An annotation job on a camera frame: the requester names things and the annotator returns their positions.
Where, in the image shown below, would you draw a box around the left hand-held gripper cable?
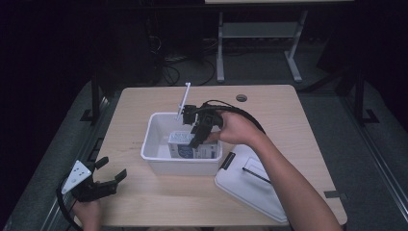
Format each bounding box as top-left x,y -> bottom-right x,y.
56,177 -> 83,231

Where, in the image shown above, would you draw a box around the black metal stand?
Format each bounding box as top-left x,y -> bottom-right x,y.
80,72 -> 113,125
350,62 -> 380,127

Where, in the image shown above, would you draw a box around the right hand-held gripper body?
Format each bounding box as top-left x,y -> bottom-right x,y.
175,82 -> 224,130

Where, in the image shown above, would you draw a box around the grey tape strip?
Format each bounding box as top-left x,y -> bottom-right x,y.
323,190 -> 348,200

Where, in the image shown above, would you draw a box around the grey metal desk frame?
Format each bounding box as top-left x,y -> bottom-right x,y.
216,9 -> 310,84

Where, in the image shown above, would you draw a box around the person's right hand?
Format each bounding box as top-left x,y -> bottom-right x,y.
205,110 -> 268,149

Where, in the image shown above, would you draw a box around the hand-held gripper cable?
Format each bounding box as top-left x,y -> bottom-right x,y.
200,99 -> 268,136
56,177 -> 83,231

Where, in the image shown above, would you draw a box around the right hand-held gripper cable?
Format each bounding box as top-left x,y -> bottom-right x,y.
200,99 -> 268,136

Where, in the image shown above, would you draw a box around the person's left hand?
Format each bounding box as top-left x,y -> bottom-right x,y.
72,199 -> 103,231

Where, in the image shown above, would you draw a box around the white box lid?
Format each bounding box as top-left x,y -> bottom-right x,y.
214,143 -> 290,224

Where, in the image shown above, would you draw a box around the aluminium floor rail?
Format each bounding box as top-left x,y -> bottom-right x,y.
339,95 -> 408,223
39,95 -> 112,231

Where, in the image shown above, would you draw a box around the white plastic storage box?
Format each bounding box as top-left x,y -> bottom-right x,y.
140,111 -> 224,177

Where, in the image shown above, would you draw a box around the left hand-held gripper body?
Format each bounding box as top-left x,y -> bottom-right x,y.
61,159 -> 119,203

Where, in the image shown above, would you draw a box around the black floor cables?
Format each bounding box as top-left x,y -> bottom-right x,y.
159,55 -> 217,88

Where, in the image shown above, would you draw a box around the white and blue carton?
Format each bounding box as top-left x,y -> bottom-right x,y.
167,130 -> 221,160

